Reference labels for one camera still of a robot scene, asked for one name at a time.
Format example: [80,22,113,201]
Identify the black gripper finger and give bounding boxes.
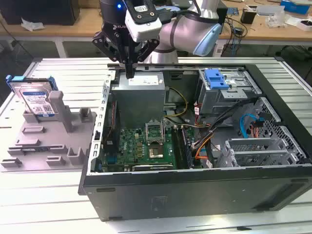
[92,31,131,78]
[130,40,159,78]

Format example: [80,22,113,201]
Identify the grey disk bay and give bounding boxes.
[216,137,305,169]

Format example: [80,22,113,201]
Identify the green motherboard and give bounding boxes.
[101,126,205,173]

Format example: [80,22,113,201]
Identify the crumpled white paper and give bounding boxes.
[20,17,46,32]

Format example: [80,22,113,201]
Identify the green RAM stick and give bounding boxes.
[21,146,51,153]
[180,126,195,169]

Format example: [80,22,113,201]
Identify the coloured power wire with connector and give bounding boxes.
[250,120,265,141]

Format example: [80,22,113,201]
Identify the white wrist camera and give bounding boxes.
[124,0,163,42]

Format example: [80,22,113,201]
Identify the grey power supply unit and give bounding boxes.
[111,72,168,122]

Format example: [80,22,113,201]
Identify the metal socket cover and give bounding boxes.
[145,119,166,144]

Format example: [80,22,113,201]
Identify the blue cardboard box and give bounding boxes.
[280,0,310,14]

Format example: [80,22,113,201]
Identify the black expansion slot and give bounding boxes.
[132,164,175,172]

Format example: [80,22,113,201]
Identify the large black computer box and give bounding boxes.
[0,0,81,26]

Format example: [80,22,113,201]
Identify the black PC case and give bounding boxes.
[78,62,312,222]

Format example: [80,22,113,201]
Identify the hard disk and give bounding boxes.
[5,75,59,121]

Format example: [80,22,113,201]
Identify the clear plastic packaging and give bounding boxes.
[265,12,286,29]

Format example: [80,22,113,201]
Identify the flat white box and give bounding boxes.
[255,4,285,17]

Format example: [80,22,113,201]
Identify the black wire bundle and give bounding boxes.
[204,96,259,169]

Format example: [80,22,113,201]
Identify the small black container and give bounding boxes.
[240,7,258,24]

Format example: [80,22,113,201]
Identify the grey optical drive cage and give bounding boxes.
[197,69,263,120]

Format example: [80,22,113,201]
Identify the white tray with black insert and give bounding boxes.
[296,19,312,32]

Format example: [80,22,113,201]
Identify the black case fan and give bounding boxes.
[103,99,122,156]

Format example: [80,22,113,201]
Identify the grey parts rack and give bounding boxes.
[0,90,98,173]

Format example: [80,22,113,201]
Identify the CPU socket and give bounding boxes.
[148,145,164,159]

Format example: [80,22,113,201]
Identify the yellow and black wires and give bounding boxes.
[164,87,189,122]

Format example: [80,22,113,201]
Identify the blue data wire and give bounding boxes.
[240,113,264,140]

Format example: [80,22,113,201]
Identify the blue drive latch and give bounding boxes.
[204,69,231,90]

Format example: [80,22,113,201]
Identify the orange wires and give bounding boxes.
[194,135,213,160]

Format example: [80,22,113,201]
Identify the wooden desk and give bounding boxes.
[0,0,312,59]

